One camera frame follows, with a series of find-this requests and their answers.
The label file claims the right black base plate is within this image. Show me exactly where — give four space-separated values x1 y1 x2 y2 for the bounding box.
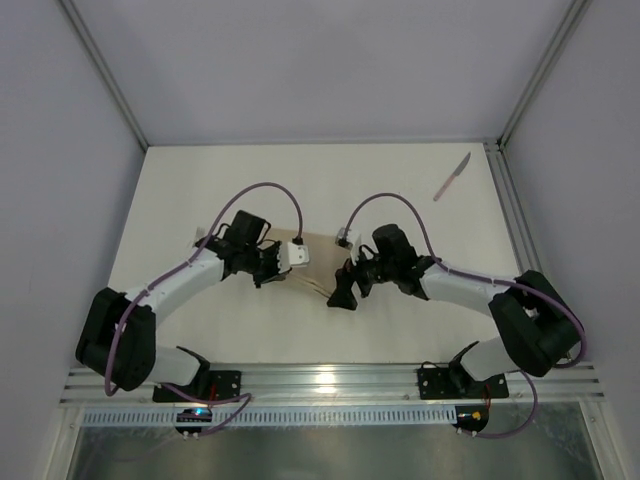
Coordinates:
416 362 509 400

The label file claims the beige cloth napkin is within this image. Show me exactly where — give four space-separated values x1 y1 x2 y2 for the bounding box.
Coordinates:
192 225 354 300

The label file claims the aluminium front rail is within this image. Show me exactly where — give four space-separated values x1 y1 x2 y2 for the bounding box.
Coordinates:
59 363 605 407

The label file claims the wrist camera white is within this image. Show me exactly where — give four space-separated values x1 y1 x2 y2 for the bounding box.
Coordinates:
277 241 310 272
335 227 361 265

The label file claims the left black controller board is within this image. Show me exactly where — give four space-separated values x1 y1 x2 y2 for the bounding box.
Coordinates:
174 407 212 439

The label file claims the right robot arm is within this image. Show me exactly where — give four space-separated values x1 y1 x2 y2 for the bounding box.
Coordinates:
327 224 582 397

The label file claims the right aluminium frame post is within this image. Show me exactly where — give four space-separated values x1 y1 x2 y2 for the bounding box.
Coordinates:
497 0 592 150

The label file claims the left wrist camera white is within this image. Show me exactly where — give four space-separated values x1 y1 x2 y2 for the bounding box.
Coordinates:
277 241 310 272

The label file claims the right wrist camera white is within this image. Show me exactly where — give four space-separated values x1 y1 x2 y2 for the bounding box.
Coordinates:
335 227 361 265

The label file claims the knife with pink handle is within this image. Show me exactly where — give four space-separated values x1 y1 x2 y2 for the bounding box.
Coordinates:
433 152 472 202

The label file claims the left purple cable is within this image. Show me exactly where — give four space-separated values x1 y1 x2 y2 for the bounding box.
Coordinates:
103 181 306 435

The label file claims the aluminium frame post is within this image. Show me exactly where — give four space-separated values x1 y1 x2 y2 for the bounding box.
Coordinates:
55 0 150 153
497 0 592 150

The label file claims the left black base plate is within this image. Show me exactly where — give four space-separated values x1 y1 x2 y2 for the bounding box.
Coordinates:
152 370 242 403

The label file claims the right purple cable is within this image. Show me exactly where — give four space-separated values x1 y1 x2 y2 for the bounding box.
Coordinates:
344 193 586 441

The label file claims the right side aluminium rail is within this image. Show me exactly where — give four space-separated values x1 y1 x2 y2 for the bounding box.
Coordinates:
482 140 571 360

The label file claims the slotted cable duct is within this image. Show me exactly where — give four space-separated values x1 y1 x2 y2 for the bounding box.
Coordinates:
82 404 455 427

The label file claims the purple cable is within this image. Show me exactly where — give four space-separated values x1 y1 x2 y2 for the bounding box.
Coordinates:
344 193 586 441
103 181 306 435

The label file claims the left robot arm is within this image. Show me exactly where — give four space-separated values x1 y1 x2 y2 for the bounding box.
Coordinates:
75 211 309 399

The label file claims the left aluminium frame post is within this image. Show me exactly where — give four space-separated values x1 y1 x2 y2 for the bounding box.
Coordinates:
55 0 150 153

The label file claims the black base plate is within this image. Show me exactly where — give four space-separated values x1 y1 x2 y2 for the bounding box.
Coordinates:
152 370 242 403
416 362 509 400

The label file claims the right black controller board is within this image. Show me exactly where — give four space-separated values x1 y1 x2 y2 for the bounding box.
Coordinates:
453 405 490 434

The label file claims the aluminium rail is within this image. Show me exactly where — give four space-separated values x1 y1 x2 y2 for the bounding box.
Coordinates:
482 140 571 360
59 363 605 407

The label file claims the black controller board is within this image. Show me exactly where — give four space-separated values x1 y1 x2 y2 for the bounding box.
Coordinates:
174 407 212 439
453 405 490 434

